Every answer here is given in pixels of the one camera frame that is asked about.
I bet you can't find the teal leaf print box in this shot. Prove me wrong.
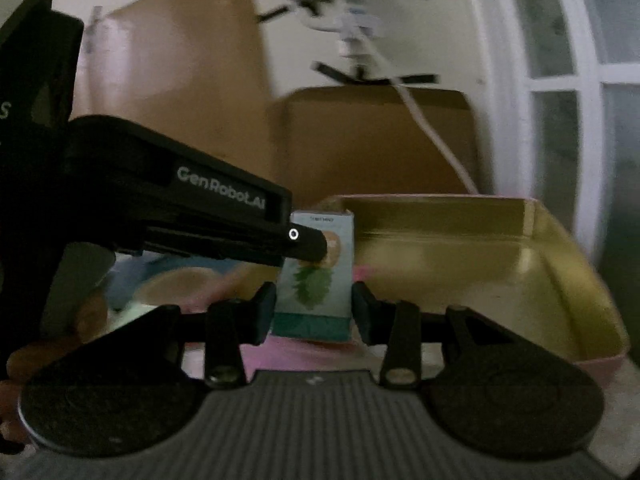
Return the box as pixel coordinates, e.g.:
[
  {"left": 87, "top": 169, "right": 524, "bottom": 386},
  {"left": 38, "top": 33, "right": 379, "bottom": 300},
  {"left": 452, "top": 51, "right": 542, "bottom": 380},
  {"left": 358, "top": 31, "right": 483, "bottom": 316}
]
[{"left": 271, "top": 211, "right": 354, "bottom": 342}]

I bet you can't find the left human hand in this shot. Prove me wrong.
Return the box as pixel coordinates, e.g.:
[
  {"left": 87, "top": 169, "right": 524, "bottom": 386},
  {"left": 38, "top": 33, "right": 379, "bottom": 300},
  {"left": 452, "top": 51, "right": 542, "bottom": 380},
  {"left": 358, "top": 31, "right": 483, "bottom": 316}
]
[{"left": 1, "top": 289, "right": 108, "bottom": 444}]

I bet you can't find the round pink white tin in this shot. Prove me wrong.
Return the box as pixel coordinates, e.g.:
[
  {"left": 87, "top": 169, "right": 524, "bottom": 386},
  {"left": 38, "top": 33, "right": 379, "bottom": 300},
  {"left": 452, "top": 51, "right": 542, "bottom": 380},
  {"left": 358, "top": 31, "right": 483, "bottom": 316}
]
[{"left": 132, "top": 266, "right": 236, "bottom": 313}]

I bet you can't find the pink gold metal tin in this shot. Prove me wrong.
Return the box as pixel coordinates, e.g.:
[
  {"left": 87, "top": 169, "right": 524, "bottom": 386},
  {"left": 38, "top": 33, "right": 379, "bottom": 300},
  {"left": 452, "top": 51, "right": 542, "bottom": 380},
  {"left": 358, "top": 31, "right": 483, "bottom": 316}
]
[{"left": 319, "top": 195, "right": 630, "bottom": 387}]

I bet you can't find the large brown cardboard panel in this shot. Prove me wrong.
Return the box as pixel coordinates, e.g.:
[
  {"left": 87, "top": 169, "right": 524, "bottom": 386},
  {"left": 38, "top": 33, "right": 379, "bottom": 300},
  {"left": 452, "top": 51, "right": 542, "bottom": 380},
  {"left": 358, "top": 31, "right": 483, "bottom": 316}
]
[{"left": 73, "top": 0, "right": 276, "bottom": 180}]

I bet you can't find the white power adapter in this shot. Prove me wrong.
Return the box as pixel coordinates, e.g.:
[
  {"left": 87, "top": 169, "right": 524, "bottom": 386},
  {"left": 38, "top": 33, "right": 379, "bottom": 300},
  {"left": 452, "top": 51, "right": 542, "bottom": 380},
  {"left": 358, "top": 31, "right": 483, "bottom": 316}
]
[{"left": 295, "top": 0, "right": 382, "bottom": 64}]

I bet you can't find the white framed glass door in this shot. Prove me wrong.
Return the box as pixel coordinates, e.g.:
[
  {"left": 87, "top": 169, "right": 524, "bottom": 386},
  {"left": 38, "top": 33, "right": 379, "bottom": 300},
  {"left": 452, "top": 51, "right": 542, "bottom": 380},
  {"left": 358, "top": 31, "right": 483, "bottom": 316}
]
[{"left": 464, "top": 0, "right": 640, "bottom": 321}]

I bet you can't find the brown tray leaning on wall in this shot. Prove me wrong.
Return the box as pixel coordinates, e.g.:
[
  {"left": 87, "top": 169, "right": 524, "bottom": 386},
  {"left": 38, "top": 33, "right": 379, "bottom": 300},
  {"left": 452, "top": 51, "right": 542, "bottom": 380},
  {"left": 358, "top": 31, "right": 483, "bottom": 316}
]
[{"left": 274, "top": 86, "right": 466, "bottom": 209}]

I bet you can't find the white power cable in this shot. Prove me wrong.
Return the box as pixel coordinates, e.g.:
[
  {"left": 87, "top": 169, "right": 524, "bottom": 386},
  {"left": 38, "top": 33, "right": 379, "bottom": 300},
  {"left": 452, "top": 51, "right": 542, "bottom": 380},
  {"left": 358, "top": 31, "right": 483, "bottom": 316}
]
[{"left": 349, "top": 14, "right": 481, "bottom": 196}]

